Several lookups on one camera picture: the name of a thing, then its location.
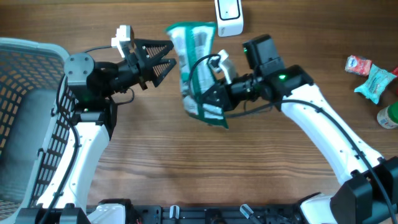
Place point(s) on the teal wet wipes pack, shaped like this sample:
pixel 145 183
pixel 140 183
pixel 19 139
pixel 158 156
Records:
pixel 374 86

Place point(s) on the green 3M gloves packet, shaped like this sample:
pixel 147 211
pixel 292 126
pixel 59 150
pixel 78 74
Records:
pixel 193 42

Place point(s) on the white barcode scanner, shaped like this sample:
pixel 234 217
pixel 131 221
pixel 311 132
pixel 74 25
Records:
pixel 229 16

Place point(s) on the grey plastic mesh basket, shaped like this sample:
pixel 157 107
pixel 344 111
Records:
pixel 34 132

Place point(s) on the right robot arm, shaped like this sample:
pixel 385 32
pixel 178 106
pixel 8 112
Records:
pixel 368 181

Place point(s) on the green lid small jar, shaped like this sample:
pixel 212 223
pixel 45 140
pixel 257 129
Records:
pixel 387 117

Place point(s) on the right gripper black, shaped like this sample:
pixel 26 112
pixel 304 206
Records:
pixel 222 99

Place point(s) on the red tube with green cap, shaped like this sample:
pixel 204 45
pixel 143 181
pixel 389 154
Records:
pixel 395 80

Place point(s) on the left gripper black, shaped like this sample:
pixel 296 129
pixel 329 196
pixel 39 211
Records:
pixel 146 74

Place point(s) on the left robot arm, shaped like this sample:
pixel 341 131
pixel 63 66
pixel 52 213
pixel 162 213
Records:
pixel 84 103

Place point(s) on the red white small box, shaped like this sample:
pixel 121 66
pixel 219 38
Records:
pixel 358 65

